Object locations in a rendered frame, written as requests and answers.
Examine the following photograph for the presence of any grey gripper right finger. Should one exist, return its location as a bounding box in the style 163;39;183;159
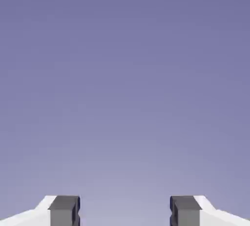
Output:
169;195;250;226

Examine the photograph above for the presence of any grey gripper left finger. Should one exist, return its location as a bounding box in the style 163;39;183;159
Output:
0;195;81;226

